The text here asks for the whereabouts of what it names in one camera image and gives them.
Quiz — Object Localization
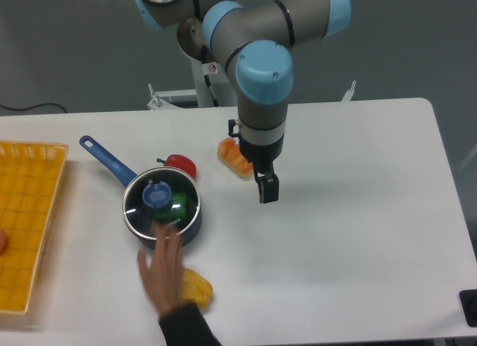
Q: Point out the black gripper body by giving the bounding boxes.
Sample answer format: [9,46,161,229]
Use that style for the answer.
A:
[238,138,284,174]

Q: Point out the green bell pepper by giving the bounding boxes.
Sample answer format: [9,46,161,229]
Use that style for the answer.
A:
[150,192,188,224]

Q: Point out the glass lid blue knob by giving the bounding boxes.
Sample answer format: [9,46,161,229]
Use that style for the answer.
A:
[122,167,202,241]

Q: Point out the dark blue saucepan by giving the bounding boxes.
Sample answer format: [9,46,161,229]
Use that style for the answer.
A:
[79,135,203,250]

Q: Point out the yellow bell pepper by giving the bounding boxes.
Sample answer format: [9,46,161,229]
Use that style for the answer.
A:
[180,268,213,308]

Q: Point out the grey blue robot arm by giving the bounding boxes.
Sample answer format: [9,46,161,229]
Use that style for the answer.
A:
[135,0,352,204]

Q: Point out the black sleeved forearm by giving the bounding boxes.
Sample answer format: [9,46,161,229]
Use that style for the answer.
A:
[158,303,221,346]

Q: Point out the person's hand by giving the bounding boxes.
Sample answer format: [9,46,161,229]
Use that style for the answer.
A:
[136,222,184,318]

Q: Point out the orange bread loaf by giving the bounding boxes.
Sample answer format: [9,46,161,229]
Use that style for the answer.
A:
[217,138,253,179]

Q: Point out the red bell pepper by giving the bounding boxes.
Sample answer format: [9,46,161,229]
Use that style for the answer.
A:
[156,154,198,179]

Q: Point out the yellow woven basket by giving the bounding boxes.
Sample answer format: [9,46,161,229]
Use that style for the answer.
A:
[1,140,69,315]

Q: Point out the black device table corner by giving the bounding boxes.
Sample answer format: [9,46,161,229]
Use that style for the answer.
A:
[459,289,477,327]

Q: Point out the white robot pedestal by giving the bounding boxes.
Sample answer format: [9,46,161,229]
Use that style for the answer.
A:
[176,17,239,108]

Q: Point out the black floor cable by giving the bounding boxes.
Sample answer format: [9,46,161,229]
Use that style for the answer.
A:
[0,102,69,114]

